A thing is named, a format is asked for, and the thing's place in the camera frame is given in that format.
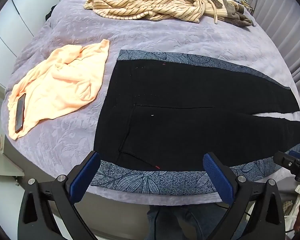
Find white side furniture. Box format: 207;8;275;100
0;76;25;184

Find beige striped garment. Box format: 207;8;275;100
84;0;210;24

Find purple embossed blanket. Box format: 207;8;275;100
1;0;300;206

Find brown grey garment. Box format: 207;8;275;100
182;0;256;28

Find grey curtain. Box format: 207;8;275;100
250;0;300;155

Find peach cloth garment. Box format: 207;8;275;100
7;39;110;140

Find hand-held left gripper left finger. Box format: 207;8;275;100
17;151;102;240

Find black smartphone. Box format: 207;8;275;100
14;93;27;133

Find white wardrobe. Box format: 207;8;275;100
0;0;58;64

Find black pants with blue sides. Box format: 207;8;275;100
90;49;300;195

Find person's legs in jeans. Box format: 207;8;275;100
145;204;248;240

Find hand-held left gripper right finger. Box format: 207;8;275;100
202;152;286;240

